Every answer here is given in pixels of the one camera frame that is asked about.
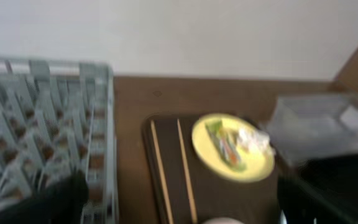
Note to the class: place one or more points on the white tissue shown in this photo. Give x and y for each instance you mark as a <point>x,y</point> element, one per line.
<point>255,141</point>

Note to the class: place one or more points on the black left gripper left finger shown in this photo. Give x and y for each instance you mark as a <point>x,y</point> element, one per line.
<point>62,202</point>

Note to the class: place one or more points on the left wooden chopstick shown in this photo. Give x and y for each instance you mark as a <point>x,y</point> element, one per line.
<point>161,173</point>

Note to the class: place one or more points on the right wooden chopstick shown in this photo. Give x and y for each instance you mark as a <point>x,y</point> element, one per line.
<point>191,200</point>

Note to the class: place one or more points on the dark brown serving tray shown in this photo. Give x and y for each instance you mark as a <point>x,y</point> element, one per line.
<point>254,202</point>

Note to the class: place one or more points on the colourful snack wrapper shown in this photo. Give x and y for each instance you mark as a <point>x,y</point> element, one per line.
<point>225,142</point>

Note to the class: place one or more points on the black waste tray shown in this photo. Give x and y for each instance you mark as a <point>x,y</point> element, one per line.
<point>337,189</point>

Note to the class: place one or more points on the wooden chopstick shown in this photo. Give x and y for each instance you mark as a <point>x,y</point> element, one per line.
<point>191,200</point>
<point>161,173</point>

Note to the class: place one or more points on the clear plastic waste bin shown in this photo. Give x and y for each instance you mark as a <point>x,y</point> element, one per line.
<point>320,126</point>

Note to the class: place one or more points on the grey plastic dish rack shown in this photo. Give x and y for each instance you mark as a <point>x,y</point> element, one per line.
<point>57,118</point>

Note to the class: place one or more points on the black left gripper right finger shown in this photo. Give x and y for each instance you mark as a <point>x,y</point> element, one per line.
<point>337,193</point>

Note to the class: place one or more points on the pink white bowl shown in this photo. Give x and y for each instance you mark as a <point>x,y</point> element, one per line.
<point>222,220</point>

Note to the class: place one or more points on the yellow round plate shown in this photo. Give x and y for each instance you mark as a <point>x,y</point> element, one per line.
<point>258,166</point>

